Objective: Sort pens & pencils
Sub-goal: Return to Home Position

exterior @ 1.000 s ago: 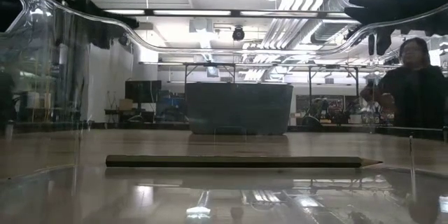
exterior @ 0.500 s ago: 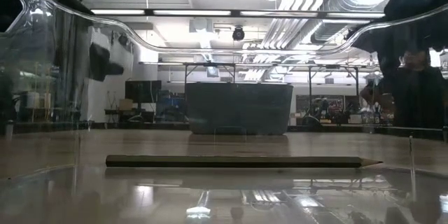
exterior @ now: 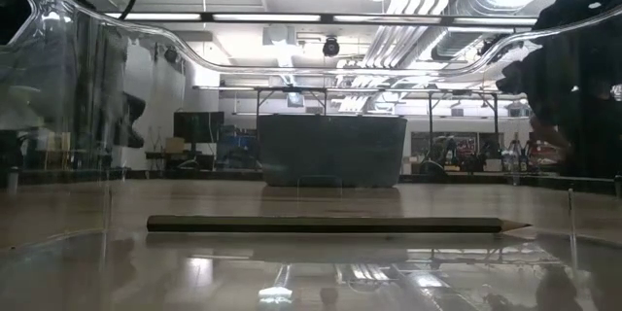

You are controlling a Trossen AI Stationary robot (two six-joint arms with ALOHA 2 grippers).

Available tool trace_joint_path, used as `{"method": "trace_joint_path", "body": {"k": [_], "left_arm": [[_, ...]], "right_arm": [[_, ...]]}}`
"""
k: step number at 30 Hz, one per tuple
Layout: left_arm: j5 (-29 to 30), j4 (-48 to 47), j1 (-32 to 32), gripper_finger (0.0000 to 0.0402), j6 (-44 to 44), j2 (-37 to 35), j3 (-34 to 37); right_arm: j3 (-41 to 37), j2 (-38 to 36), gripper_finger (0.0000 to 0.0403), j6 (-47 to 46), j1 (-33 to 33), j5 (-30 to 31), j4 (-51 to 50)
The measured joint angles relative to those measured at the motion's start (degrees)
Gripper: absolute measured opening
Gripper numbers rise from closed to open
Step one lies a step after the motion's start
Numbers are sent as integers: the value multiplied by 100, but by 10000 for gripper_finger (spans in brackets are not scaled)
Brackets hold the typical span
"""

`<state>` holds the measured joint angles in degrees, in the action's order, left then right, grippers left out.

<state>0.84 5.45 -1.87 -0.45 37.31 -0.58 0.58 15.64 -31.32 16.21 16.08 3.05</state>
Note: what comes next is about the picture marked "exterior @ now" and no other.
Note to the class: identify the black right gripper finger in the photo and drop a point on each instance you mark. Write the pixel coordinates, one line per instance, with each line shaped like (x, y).
(593, 155)

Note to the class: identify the dark brown pencil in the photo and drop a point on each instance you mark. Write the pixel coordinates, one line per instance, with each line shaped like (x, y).
(316, 224)

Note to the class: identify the clear plastic bin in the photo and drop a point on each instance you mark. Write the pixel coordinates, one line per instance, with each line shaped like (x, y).
(58, 121)

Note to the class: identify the cardboard box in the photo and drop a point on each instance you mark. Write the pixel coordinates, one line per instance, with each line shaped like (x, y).
(175, 145)

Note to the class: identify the black monitor on desk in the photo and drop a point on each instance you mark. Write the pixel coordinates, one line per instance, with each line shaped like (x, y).
(199, 126)

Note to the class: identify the overhead light bar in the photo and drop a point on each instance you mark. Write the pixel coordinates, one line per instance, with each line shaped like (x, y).
(267, 17)

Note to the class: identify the blue plastic bin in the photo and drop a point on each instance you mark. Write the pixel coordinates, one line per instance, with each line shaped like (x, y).
(340, 155)

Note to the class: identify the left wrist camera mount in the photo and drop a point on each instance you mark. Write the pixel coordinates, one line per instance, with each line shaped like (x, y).
(133, 107)

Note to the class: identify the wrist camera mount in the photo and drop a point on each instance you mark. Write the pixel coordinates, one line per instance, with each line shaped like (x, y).
(133, 107)
(517, 87)

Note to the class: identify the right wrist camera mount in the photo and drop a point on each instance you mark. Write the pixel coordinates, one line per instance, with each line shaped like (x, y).
(517, 87)

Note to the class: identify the black aluminium table frame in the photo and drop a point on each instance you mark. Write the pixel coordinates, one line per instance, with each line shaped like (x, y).
(486, 178)

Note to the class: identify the black round hanging camera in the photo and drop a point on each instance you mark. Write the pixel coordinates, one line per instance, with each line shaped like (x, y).
(331, 46)

